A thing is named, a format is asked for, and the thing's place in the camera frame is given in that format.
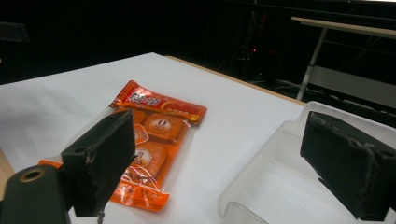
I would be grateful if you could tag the orange snack packet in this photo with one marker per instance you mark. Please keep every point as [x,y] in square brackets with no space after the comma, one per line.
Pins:
[162,124]

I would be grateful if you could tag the white-legged table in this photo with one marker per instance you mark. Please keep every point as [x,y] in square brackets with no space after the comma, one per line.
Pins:
[314,53]

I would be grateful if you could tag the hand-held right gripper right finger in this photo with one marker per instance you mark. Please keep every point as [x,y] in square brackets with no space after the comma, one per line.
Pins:
[348,161]

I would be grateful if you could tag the clear plastic container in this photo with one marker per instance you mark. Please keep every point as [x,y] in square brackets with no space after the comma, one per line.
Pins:
[280,186]

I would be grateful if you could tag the dark monitor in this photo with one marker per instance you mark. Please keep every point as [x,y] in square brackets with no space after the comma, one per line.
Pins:
[12,31]

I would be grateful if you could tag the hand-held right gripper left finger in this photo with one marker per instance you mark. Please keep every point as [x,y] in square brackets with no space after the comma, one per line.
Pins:
[96,161]

